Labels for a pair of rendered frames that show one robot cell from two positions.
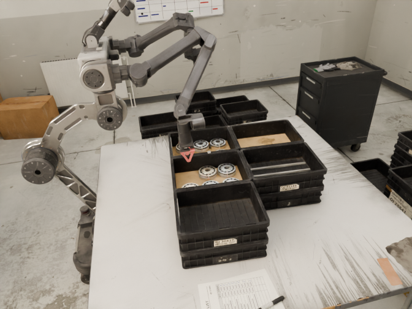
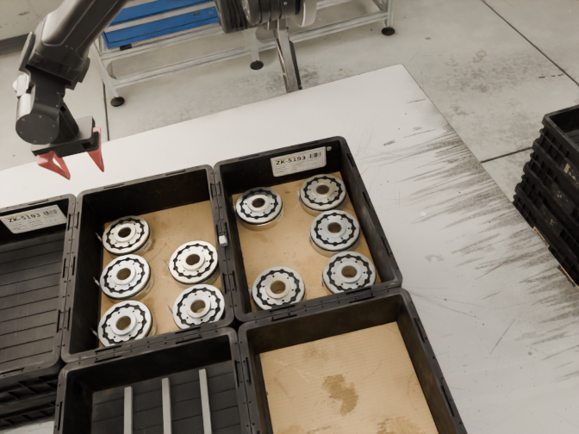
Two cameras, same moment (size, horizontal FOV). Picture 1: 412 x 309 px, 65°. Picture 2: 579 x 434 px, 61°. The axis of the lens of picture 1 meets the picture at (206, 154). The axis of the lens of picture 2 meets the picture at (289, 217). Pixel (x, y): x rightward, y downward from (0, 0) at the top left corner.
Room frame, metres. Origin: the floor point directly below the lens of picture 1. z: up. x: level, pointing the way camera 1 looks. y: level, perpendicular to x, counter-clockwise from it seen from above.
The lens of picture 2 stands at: (1.71, -0.57, 1.68)
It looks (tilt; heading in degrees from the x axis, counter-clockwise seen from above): 51 degrees down; 92
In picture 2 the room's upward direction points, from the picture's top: 9 degrees counter-clockwise
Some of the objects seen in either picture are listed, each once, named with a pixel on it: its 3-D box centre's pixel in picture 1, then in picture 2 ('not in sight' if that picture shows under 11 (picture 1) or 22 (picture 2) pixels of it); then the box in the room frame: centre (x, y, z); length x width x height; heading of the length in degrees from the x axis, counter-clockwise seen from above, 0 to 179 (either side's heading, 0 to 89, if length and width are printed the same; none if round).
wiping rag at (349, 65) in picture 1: (348, 65); not in sight; (3.07, -1.44, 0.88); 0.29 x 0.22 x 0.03; 101
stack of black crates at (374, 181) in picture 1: (375, 186); not in sight; (1.98, -1.33, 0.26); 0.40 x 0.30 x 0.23; 11
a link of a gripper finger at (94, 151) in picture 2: not in sight; (85, 152); (1.35, 0.09, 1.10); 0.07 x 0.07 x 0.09; 7
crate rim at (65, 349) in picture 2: (208, 170); (148, 252); (1.41, -0.01, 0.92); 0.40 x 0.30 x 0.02; 96
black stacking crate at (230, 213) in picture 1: (219, 215); (9, 300); (1.11, -0.04, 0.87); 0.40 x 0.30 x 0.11; 96
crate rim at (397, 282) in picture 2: (201, 141); (297, 220); (1.71, 0.02, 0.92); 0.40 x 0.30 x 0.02; 96
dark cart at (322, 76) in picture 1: (333, 109); not in sight; (3.00, -1.33, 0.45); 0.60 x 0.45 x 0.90; 101
